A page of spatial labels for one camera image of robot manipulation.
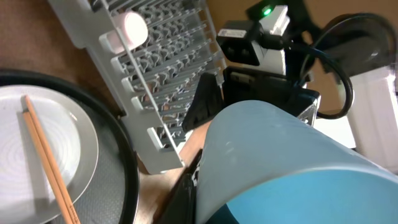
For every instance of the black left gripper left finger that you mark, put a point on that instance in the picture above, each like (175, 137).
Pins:
(181, 203)

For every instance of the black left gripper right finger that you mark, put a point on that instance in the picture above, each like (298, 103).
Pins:
(206, 104)

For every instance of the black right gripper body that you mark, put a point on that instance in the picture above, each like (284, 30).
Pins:
(241, 84)

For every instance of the blue cup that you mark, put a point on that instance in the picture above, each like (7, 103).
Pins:
(263, 165)

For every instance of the pink cup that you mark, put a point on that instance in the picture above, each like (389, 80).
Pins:
(133, 27)

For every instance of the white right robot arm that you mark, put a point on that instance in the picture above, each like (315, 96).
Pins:
(361, 50)

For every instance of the grey plastic dishwasher rack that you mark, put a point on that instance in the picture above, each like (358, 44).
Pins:
(155, 83)

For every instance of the round black serving tray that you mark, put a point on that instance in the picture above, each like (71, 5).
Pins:
(113, 194)

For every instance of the wooden chopstick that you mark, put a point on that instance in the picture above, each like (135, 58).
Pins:
(47, 168)
(52, 161)

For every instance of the grey round plate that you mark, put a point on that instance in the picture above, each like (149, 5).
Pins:
(26, 195)

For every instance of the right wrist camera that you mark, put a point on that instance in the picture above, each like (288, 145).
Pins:
(257, 42)

